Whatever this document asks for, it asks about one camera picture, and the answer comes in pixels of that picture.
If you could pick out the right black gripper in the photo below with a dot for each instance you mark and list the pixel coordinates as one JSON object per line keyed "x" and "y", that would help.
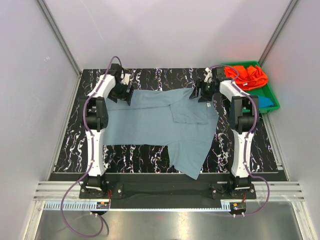
{"x": 205, "y": 97}

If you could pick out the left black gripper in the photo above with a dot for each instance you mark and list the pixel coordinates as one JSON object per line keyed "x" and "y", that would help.
{"x": 113, "y": 96}

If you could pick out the grey-blue t shirt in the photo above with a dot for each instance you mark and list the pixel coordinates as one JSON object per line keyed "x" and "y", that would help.
{"x": 165, "y": 118}

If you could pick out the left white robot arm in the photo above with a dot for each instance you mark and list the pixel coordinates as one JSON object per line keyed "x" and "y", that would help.
{"x": 112, "y": 85}

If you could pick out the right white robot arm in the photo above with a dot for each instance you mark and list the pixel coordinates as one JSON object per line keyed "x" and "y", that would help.
{"x": 243, "y": 118}

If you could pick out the orange t shirt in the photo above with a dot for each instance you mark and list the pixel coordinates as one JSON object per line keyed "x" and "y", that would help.
{"x": 250, "y": 78}

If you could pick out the teal blue t shirt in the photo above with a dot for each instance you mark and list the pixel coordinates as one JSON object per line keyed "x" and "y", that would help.
{"x": 264, "y": 102}

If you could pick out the left small connector box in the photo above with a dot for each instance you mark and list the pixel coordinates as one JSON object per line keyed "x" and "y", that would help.
{"x": 103, "y": 205}

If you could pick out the small connector box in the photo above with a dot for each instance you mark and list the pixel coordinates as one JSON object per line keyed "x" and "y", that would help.
{"x": 103, "y": 205}
{"x": 238, "y": 207}

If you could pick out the right small connector box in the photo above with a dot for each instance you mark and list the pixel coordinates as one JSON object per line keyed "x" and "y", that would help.
{"x": 238, "y": 207}

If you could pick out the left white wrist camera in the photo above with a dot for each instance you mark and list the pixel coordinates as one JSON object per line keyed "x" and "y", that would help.
{"x": 125, "y": 79}

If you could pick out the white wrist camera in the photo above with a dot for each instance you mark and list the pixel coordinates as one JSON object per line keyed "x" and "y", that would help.
{"x": 208, "y": 76}
{"x": 125, "y": 79}

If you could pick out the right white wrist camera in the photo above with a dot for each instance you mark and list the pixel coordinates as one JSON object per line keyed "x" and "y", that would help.
{"x": 208, "y": 76}

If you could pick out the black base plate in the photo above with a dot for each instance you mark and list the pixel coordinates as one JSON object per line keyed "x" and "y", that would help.
{"x": 167, "y": 201}

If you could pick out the left aluminium corner post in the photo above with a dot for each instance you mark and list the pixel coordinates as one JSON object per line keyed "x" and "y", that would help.
{"x": 58, "y": 35}

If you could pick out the aluminium corner post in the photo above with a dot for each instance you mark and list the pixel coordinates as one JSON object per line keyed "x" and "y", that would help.
{"x": 278, "y": 30}
{"x": 58, "y": 35}

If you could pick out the aluminium rail frame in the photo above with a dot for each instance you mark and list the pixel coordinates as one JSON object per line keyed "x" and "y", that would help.
{"x": 275, "y": 190}

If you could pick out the white slotted cable duct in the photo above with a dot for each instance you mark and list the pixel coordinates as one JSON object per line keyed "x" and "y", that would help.
{"x": 91, "y": 206}

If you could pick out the right aluminium corner post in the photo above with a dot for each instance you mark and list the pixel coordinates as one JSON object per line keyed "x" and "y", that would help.
{"x": 278, "y": 30}

